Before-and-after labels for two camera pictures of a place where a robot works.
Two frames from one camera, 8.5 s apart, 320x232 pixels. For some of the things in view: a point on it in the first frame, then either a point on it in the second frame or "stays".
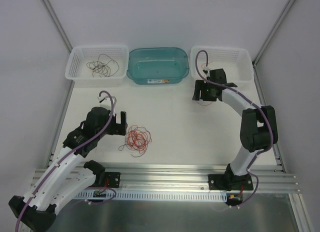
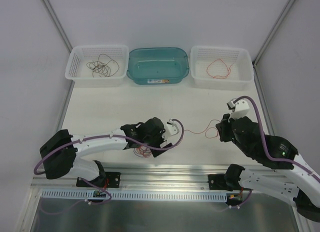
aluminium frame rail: [270, 178] stays
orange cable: [205, 105] to [219, 77]
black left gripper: [118, 127] to [161, 141]
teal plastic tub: [157, 65] stays
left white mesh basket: [98, 66] stays
